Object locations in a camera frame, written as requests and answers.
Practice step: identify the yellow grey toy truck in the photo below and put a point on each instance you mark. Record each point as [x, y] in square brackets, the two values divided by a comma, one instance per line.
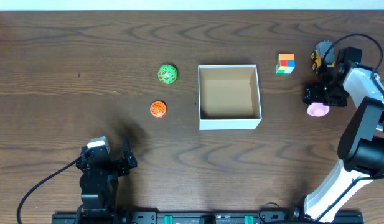
[318, 54]

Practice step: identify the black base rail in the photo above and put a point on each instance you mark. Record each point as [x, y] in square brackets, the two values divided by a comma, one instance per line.
[180, 218]

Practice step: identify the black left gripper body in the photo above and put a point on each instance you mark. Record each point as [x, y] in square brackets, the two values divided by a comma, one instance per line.
[116, 165]

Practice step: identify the colourful puzzle cube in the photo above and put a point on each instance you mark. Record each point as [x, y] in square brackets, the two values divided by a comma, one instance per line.
[285, 63]

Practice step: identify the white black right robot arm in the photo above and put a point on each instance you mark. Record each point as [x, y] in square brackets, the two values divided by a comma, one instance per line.
[360, 151]

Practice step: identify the white cardboard box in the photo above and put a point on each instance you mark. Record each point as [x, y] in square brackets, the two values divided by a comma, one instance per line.
[229, 97]

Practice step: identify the orange spiral disc toy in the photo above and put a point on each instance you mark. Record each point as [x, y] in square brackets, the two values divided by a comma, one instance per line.
[158, 109]

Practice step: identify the green patterned egg ball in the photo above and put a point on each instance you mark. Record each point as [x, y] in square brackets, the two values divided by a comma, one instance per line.
[167, 74]

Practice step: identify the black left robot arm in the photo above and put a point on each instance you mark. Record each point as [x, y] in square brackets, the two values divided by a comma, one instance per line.
[99, 181]

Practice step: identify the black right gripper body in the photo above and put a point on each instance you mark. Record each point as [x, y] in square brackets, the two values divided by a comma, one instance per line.
[331, 93]

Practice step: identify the pink duck toy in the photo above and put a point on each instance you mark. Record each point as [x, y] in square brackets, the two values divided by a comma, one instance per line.
[317, 109]

